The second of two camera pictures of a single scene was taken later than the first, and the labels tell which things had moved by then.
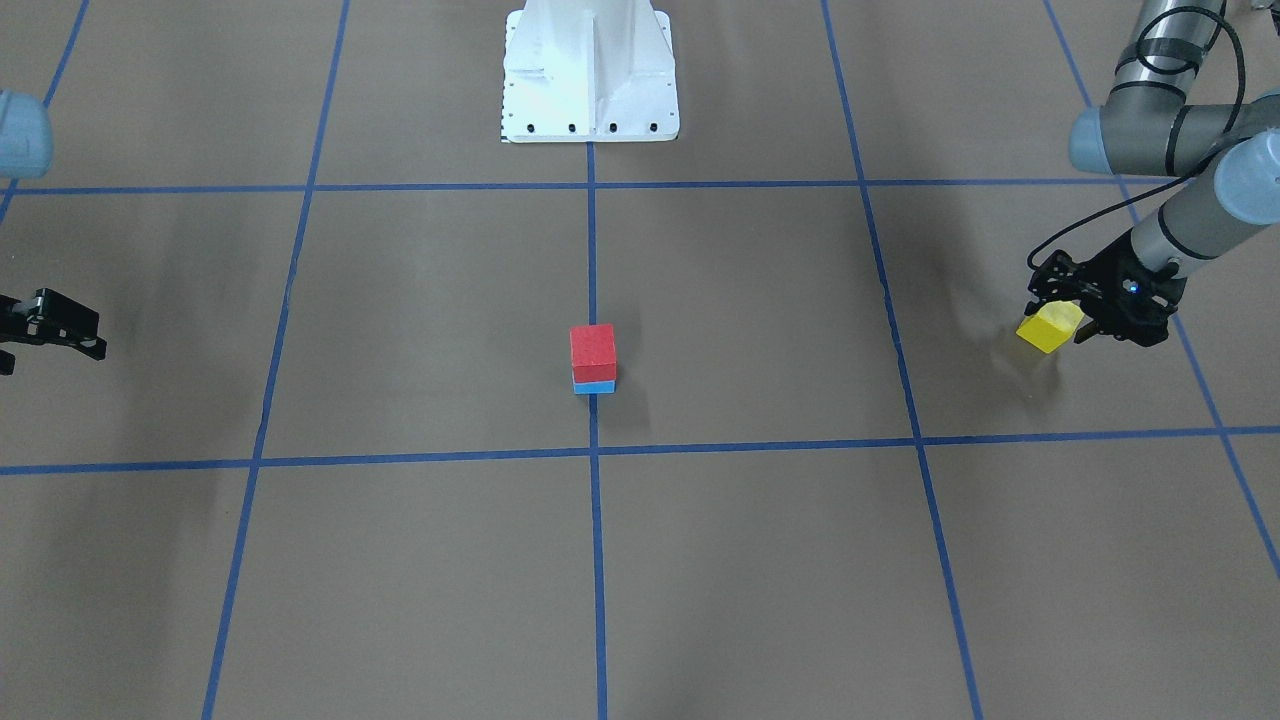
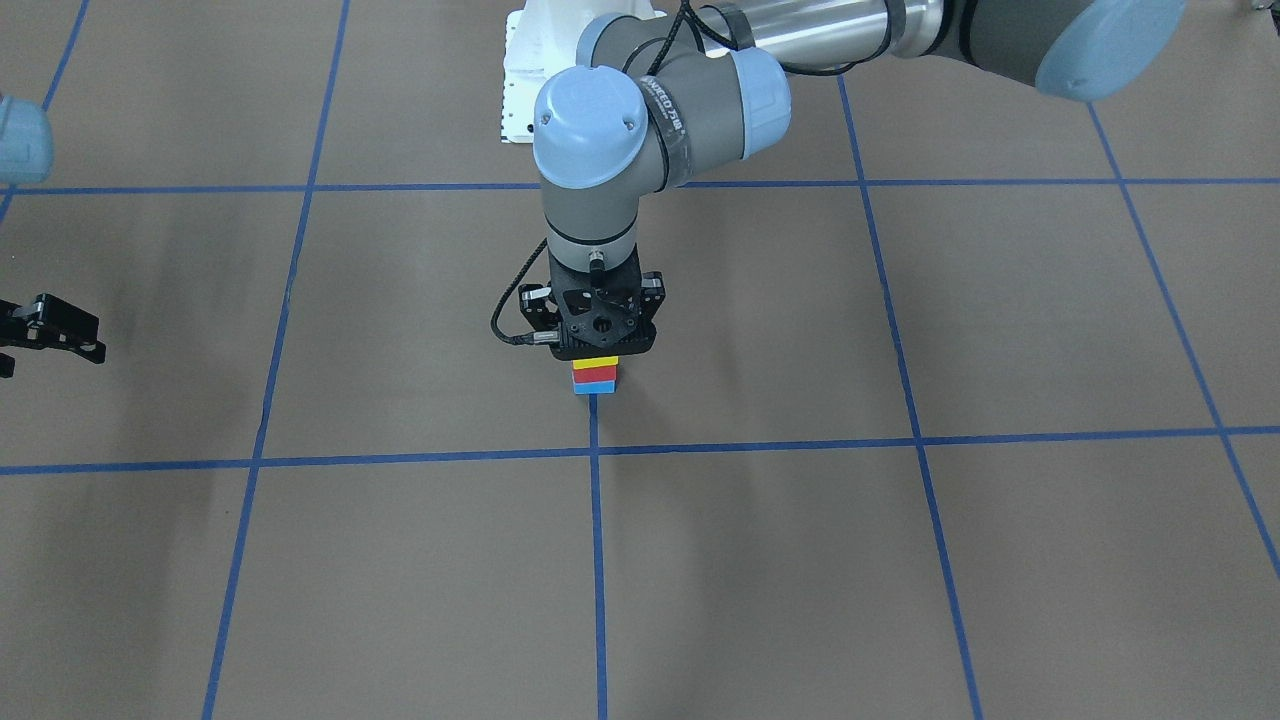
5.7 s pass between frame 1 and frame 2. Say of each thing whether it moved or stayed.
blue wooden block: stayed
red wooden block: stayed
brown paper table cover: stayed
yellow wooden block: moved
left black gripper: moved
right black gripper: stayed
